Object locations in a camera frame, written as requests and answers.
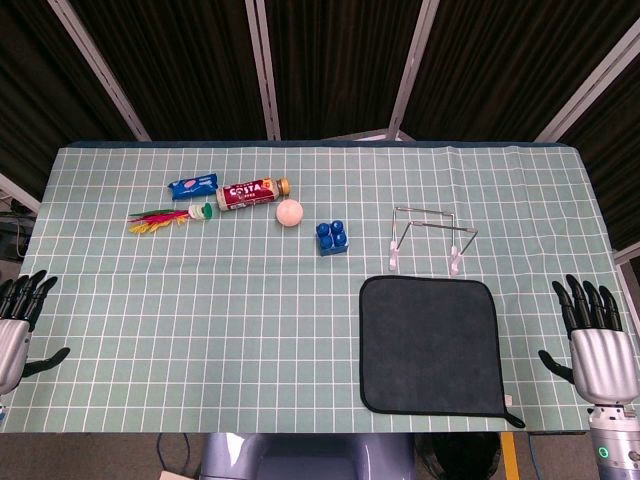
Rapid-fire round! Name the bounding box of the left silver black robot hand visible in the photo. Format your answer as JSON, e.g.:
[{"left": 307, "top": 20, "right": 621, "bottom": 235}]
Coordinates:
[{"left": 0, "top": 270, "right": 71, "bottom": 396}]

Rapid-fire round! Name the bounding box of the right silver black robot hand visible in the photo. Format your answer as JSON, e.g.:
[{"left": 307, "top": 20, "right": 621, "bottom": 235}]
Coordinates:
[{"left": 537, "top": 273, "right": 640, "bottom": 405}]

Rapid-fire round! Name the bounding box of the black and blue cloth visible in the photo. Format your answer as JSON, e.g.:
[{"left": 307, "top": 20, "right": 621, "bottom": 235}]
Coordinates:
[{"left": 358, "top": 274, "right": 526, "bottom": 430}]

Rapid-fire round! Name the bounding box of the yellow floor strip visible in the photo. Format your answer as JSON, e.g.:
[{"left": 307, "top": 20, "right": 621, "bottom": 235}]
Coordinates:
[{"left": 501, "top": 432, "right": 516, "bottom": 480}]

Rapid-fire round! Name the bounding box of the black bag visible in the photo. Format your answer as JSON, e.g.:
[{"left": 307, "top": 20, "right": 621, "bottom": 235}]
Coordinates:
[{"left": 414, "top": 432, "right": 503, "bottom": 480}]

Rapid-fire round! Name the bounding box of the green checked tablecloth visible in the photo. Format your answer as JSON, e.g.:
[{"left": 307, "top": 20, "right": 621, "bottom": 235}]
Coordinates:
[{"left": 0, "top": 144, "right": 640, "bottom": 434}]

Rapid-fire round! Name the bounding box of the colourful feather shuttlecock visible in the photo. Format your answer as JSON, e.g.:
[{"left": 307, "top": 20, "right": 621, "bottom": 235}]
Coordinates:
[{"left": 127, "top": 202, "right": 215, "bottom": 235}]

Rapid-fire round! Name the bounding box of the blue snack packet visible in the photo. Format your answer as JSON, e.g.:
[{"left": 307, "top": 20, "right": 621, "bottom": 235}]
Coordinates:
[{"left": 167, "top": 172, "right": 220, "bottom": 202}]

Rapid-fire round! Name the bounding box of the Costa coffee bottle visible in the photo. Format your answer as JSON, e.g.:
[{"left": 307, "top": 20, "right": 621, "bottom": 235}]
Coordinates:
[{"left": 215, "top": 177, "right": 293, "bottom": 213}]

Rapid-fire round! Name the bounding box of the blue building block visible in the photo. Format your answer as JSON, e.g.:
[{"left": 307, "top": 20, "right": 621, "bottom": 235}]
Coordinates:
[{"left": 314, "top": 219, "right": 350, "bottom": 258}]

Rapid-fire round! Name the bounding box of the pale pink ball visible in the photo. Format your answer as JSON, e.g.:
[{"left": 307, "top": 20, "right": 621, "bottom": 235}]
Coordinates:
[{"left": 275, "top": 198, "right": 305, "bottom": 229}]

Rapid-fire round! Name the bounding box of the blue-grey robot torso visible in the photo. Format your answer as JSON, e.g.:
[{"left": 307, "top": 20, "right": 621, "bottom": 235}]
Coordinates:
[{"left": 199, "top": 432, "right": 416, "bottom": 480}]

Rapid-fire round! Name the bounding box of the white frame beam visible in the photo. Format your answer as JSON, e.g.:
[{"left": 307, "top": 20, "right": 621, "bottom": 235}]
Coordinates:
[
  {"left": 613, "top": 247, "right": 640, "bottom": 321},
  {"left": 0, "top": 172, "right": 42, "bottom": 215}
]

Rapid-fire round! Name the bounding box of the metal wire rack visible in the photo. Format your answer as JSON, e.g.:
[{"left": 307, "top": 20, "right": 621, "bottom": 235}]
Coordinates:
[{"left": 387, "top": 205, "right": 478, "bottom": 277}]

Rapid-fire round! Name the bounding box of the white frame post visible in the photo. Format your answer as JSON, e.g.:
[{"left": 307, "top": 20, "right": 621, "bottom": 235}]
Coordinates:
[
  {"left": 244, "top": 0, "right": 282, "bottom": 142},
  {"left": 359, "top": 0, "right": 441, "bottom": 143},
  {"left": 533, "top": 22, "right": 640, "bottom": 143},
  {"left": 48, "top": 0, "right": 151, "bottom": 142}
]

